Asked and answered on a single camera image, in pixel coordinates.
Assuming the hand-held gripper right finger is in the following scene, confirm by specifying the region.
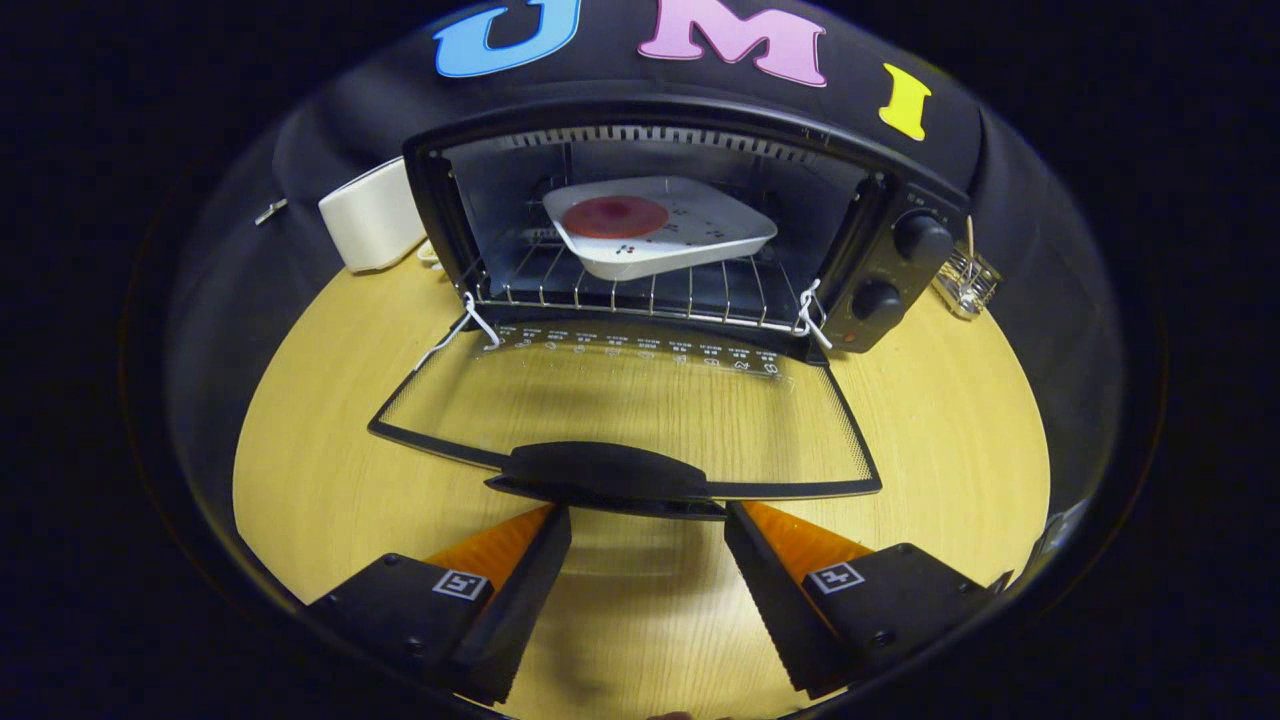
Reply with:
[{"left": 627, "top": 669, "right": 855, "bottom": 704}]
[{"left": 724, "top": 500, "right": 1001, "bottom": 701}]

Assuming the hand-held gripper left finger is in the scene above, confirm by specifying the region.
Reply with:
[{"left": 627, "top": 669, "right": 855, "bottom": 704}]
[{"left": 308, "top": 503, "right": 573, "bottom": 706}]

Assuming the black toaster oven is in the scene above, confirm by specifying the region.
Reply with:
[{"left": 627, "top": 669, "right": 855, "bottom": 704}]
[{"left": 367, "top": 95, "right": 971, "bottom": 521}]

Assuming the white square plate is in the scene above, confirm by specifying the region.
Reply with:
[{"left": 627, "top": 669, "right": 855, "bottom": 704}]
[{"left": 543, "top": 176, "right": 779, "bottom": 282}]

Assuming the pink ham slice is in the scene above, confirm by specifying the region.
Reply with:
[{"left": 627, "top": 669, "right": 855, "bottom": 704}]
[{"left": 562, "top": 195, "right": 670, "bottom": 240}]

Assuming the white bread toaster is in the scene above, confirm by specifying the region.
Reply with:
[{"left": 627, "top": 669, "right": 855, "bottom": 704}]
[{"left": 318, "top": 156, "right": 429, "bottom": 274}]

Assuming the black backdrop cloth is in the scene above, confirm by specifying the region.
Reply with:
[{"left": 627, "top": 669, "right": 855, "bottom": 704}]
[{"left": 165, "top": 0, "right": 1126, "bottom": 521}]

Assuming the metal wire holder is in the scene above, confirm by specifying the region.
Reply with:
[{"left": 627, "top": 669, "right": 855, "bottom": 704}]
[{"left": 932, "top": 245, "right": 1004, "bottom": 321}]

